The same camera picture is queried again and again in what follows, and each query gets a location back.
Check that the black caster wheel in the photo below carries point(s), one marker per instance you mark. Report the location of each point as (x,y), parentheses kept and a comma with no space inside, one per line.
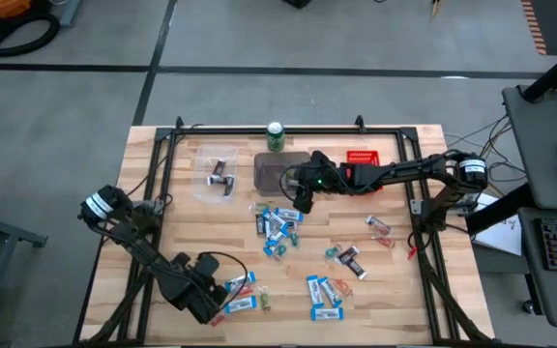
(529,307)

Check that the black diagonal pole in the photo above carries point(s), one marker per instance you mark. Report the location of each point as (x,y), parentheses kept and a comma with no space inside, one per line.
(554,72)

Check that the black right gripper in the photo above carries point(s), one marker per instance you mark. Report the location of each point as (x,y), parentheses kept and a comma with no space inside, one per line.
(326,179)

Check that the white paper sheet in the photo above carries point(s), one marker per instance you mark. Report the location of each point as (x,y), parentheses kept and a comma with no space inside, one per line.
(501,234)

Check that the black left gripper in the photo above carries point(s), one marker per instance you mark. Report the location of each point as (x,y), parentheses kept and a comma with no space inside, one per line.
(189,290)

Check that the green Sprite can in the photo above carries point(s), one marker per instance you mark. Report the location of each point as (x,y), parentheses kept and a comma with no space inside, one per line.
(275,137)

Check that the grey metal post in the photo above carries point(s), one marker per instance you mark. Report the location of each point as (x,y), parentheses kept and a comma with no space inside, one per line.
(70,12)

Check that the black box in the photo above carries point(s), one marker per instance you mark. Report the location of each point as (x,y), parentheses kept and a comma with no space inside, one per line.
(298,3)

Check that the black frame bracket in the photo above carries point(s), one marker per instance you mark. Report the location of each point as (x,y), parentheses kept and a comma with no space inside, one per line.
(179,124)
(360,124)

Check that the black metal table frame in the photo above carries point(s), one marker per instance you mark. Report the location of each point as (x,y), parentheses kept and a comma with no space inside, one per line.
(307,131)

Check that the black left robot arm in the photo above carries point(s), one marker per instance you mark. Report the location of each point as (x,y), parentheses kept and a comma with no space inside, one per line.
(143,251)

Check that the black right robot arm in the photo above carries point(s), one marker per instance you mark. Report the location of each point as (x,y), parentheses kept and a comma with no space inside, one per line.
(404,171)

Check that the grey desk top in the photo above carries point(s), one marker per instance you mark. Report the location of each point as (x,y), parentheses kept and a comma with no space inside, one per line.
(549,295)
(535,145)

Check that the orange black hazard tape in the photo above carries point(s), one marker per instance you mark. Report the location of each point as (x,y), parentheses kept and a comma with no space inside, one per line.
(534,26)

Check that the orange vacuum cleaner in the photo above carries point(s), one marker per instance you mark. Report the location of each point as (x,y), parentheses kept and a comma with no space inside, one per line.
(8,7)

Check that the clear plastic bin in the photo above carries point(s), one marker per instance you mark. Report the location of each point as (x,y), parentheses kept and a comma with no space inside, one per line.
(203,159)

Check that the red clip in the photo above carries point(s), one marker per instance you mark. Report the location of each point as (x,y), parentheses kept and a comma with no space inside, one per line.
(413,252)

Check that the yellow tripod leg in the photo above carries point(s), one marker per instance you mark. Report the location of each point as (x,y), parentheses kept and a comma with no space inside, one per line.
(435,8)

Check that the red plastic basket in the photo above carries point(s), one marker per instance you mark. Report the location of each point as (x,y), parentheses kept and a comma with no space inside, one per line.
(363,157)

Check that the grey translucent plastic bin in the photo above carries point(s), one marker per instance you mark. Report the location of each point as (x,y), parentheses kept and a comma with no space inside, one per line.
(269,159)

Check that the black desk leg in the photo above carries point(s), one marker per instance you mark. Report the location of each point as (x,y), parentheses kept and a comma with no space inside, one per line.
(501,209)

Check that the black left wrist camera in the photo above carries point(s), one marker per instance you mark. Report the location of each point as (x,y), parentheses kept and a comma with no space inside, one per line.
(208,268)

